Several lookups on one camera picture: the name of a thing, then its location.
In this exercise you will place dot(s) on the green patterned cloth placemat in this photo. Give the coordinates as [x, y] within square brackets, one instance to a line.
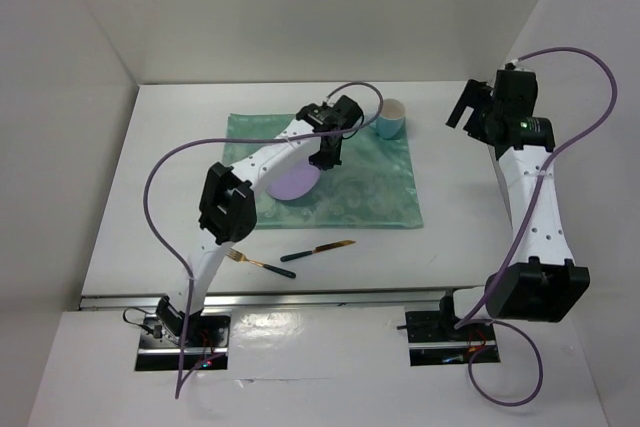
[374, 187]

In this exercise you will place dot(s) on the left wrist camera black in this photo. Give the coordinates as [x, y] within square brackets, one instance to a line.
[345, 113]

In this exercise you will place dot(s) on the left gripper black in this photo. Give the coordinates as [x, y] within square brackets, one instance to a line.
[325, 161]

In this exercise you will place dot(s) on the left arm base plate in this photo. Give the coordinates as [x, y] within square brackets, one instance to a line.
[158, 350]

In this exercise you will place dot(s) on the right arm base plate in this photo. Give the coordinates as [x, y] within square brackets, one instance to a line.
[431, 342]

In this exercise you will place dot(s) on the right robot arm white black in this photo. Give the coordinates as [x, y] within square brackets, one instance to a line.
[539, 280]

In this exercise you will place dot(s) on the light blue mug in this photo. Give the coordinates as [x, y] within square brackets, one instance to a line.
[391, 120]

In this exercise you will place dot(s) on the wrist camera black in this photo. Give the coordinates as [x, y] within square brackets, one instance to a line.
[345, 113]
[515, 92]

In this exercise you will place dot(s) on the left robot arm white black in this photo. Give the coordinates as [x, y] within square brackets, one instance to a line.
[227, 206]

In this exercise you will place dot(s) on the purple plastic plate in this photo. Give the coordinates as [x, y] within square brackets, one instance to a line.
[295, 183]

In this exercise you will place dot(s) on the gold fork black handle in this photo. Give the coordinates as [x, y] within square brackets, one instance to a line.
[242, 258]

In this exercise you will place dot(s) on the front aluminium rail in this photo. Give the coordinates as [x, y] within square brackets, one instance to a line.
[280, 299]

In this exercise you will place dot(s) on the gold knife black handle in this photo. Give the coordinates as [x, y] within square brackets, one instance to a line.
[316, 250]

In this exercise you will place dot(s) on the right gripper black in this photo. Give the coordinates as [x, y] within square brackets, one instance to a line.
[476, 95]

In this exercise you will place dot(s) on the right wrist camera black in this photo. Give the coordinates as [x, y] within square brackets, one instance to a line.
[515, 92]

